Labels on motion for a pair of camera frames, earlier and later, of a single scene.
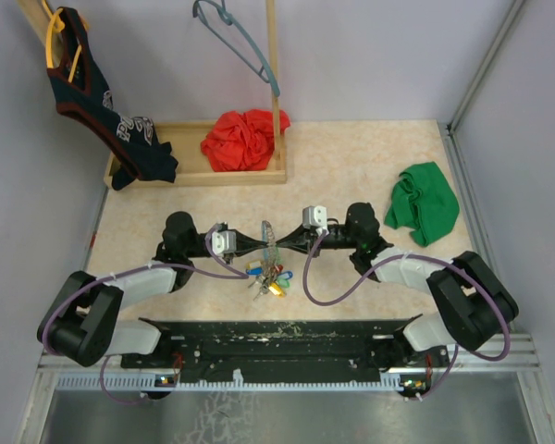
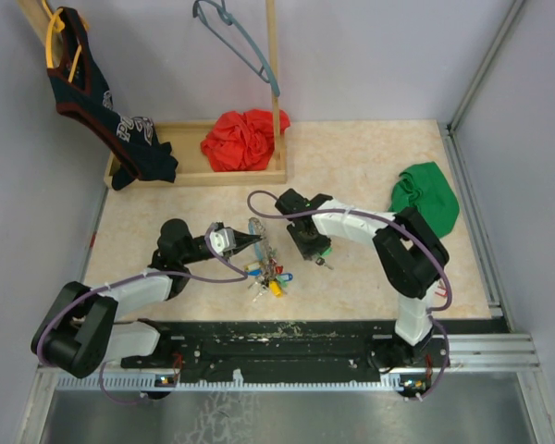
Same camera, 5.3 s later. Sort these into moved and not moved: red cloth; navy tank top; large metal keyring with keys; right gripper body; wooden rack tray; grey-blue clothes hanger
Moved: right gripper body; large metal keyring with keys
Not moved: red cloth; navy tank top; grey-blue clothes hanger; wooden rack tray
